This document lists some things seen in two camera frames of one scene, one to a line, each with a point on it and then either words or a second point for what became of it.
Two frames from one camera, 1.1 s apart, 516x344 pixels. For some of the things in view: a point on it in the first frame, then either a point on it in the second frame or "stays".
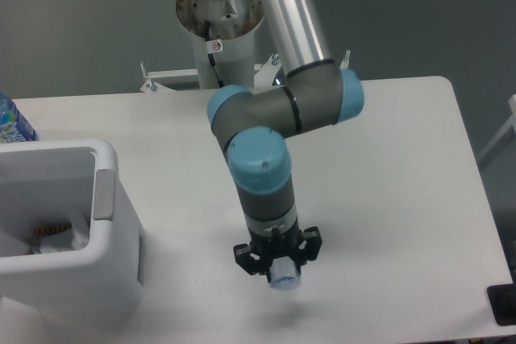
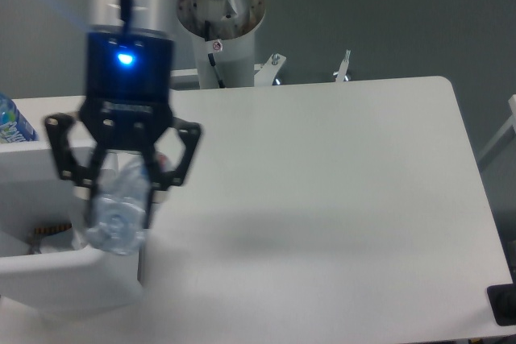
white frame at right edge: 512,102 stays
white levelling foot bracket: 345,62 stays
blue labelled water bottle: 14,126 stays
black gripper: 255,258 -> 128,106
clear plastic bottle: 284,274 -> 118,221
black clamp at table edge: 502,300 stays
